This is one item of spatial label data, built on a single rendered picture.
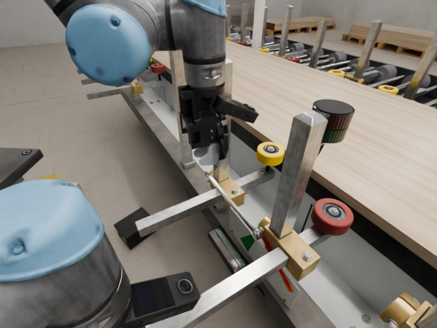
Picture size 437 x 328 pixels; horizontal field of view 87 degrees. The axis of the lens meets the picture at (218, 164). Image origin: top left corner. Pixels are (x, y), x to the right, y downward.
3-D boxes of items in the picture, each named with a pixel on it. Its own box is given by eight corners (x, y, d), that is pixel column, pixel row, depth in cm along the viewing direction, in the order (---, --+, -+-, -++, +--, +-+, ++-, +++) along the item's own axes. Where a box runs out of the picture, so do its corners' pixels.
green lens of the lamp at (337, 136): (327, 147, 35) (331, 135, 34) (298, 130, 39) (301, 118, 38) (352, 136, 38) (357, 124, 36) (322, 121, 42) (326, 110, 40)
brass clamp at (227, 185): (227, 211, 66) (228, 199, 62) (205, 183, 75) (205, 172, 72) (245, 203, 68) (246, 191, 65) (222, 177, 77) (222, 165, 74)
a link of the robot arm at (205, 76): (215, 51, 45) (235, 62, 39) (216, 75, 48) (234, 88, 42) (177, 56, 42) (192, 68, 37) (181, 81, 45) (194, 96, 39)
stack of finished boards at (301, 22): (331, 24, 763) (333, 18, 752) (274, 30, 672) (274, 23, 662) (314, 21, 815) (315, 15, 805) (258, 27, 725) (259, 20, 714)
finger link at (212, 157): (198, 174, 56) (194, 141, 50) (220, 167, 58) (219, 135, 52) (202, 181, 53) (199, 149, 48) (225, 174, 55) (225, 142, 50)
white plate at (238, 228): (289, 310, 53) (298, 291, 47) (228, 229, 71) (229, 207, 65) (291, 309, 54) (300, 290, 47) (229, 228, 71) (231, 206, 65)
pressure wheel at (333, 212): (322, 261, 53) (338, 231, 46) (296, 235, 58) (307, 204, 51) (344, 245, 56) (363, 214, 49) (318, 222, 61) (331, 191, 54)
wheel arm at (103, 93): (88, 101, 126) (86, 94, 123) (88, 99, 128) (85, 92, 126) (164, 86, 143) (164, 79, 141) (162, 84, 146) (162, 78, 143)
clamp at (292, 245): (297, 282, 47) (303, 269, 44) (255, 233, 56) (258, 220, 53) (317, 268, 49) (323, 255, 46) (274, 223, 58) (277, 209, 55)
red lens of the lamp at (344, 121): (332, 133, 34) (337, 119, 32) (301, 116, 38) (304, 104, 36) (357, 123, 36) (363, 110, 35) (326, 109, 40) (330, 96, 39)
